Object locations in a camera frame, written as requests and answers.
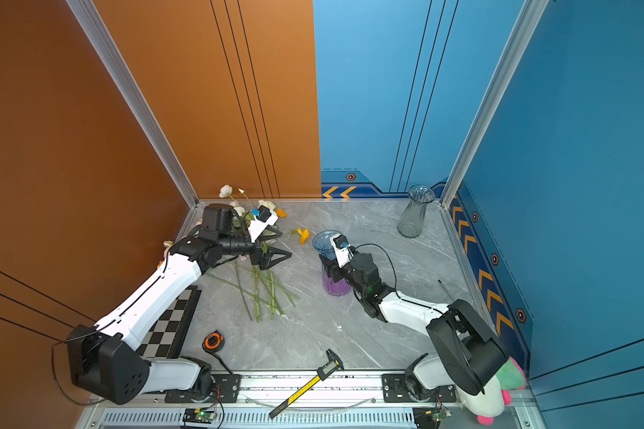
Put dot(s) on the circuit board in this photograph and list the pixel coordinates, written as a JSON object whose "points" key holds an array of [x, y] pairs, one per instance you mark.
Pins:
{"points": [[430, 418], [200, 418]]}

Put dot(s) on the orange poppy flower stem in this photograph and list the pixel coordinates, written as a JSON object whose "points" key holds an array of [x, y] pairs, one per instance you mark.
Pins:
{"points": [[301, 233]]}

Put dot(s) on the purple blue glass vase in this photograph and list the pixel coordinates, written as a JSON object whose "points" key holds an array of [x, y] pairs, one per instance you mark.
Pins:
{"points": [[322, 245]]}

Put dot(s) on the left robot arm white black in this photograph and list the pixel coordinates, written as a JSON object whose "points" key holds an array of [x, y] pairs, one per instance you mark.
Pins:
{"points": [[104, 359]]}

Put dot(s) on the checkerboard calibration plate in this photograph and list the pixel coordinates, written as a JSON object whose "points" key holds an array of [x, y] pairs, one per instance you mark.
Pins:
{"points": [[166, 337]]}

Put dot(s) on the plush toy white green pink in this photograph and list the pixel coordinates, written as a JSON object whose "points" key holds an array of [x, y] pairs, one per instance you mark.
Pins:
{"points": [[490, 404]]}

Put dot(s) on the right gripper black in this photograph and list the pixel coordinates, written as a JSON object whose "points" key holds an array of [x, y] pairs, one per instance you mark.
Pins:
{"points": [[333, 269]]}

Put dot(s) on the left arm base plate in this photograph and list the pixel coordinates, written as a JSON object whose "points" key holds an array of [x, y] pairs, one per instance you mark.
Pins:
{"points": [[223, 387]]}

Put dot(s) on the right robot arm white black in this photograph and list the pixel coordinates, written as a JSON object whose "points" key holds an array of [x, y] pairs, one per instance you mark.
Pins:
{"points": [[468, 352]]}

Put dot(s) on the green handled screwdriver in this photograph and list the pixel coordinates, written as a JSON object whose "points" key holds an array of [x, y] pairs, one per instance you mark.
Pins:
{"points": [[444, 287]]}

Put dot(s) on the pink rose bundle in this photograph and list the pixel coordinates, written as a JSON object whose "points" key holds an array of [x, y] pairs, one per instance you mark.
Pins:
{"points": [[252, 288]]}

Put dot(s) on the pink peony spray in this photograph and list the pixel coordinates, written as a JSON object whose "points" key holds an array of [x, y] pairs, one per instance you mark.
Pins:
{"points": [[167, 245]]}

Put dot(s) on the white rose long stem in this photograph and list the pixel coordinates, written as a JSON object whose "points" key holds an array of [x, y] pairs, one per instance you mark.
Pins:
{"points": [[268, 276]]}

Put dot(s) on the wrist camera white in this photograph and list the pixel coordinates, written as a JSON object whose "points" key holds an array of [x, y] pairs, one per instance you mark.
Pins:
{"points": [[342, 249], [263, 216]]}

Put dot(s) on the clear grey glass vase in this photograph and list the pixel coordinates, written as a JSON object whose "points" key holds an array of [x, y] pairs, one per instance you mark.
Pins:
{"points": [[412, 221]]}

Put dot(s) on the left circuit board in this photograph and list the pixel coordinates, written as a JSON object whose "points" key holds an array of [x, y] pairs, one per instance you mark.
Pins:
{"points": [[200, 418]]}

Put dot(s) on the small white blossom spray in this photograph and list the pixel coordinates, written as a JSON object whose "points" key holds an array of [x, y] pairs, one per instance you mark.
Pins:
{"points": [[227, 191]]}

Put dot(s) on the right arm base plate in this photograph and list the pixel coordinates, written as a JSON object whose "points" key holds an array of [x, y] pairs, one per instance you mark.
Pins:
{"points": [[396, 389]]}

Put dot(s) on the orange black tape measure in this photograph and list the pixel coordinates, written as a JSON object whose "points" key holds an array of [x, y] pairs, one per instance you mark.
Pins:
{"points": [[213, 342]]}

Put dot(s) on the right circuit board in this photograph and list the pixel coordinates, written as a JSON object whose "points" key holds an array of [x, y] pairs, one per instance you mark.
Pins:
{"points": [[430, 418]]}

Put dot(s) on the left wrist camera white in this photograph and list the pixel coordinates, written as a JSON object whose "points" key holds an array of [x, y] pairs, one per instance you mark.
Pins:
{"points": [[263, 216]]}

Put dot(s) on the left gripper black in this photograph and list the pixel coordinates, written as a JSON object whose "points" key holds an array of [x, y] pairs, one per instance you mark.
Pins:
{"points": [[258, 258]]}

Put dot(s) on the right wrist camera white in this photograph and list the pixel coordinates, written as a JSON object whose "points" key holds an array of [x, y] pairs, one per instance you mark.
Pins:
{"points": [[342, 249]]}

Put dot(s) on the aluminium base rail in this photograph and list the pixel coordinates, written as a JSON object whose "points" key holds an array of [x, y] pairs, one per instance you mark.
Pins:
{"points": [[348, 399]]}

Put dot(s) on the yellow black caliper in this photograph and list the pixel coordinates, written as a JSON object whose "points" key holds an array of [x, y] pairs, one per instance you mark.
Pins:
{"points": [[333, 365]]}

